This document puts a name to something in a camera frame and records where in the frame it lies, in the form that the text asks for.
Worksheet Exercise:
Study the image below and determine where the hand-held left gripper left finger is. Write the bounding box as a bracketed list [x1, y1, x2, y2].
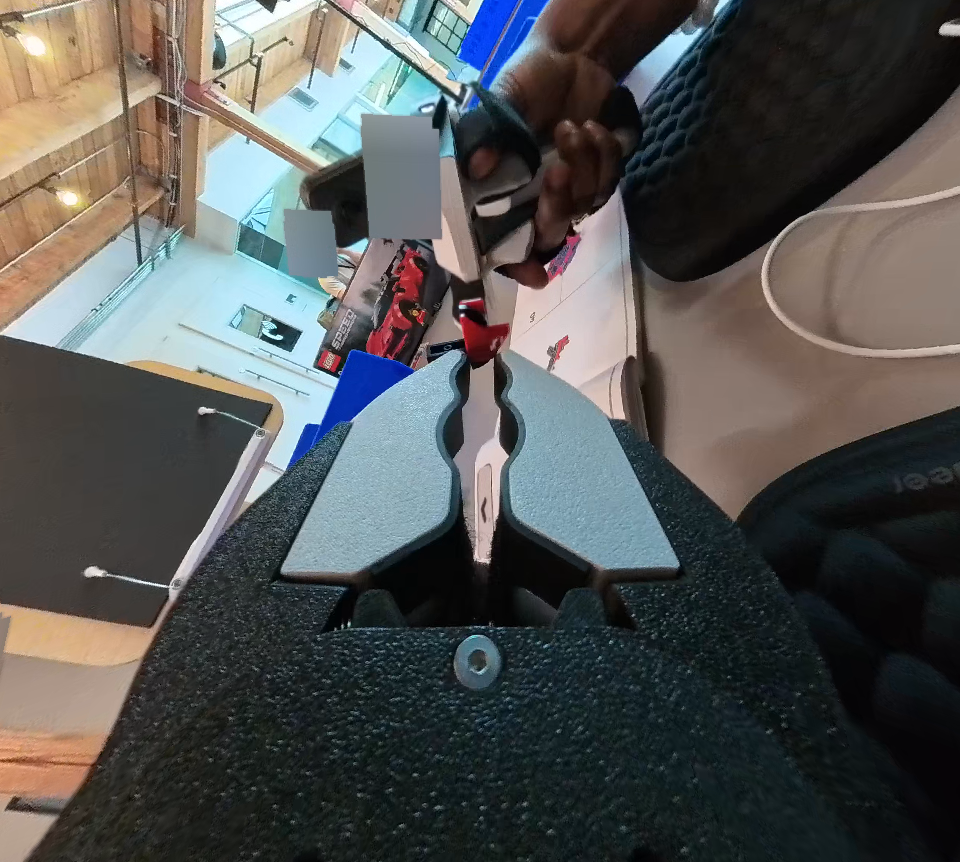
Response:
[279, 350, 472, 587]

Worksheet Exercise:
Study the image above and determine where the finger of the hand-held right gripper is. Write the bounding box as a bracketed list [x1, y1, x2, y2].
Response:
[438, 101, 489, 283]

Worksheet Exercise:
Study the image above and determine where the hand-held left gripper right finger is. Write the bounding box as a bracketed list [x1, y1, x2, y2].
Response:
[489, 350, 682, 583]

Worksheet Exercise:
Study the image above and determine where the blue plastic bin with divider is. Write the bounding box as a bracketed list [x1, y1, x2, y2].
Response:
[285, 351, 419, 473]

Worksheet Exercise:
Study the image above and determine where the small red lego subassembly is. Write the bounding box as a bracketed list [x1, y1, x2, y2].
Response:
[456, 298, 513, 362]

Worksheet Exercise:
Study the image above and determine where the lego set box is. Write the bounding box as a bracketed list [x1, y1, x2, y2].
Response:
[315, 240, 453, 377]

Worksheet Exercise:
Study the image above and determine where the lego instruction booklet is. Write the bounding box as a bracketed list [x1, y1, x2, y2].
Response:
[472, 195, 648, 526]

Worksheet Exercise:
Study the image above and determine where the person's right hand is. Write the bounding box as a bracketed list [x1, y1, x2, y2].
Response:
[491, 47, 640, 290]

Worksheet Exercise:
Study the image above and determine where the white divider clamp bar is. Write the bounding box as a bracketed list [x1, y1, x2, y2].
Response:
[82, 406, 273, 607]

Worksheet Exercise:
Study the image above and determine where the black light stand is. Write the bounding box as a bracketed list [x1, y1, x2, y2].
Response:
[296, 0, 474, 106]

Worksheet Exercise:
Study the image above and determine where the black desk divider panel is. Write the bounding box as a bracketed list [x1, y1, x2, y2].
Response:
[0, 336, 285, 661]

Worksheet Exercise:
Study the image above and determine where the white cable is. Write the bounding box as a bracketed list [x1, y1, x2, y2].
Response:
[761, 191, 960, 358]

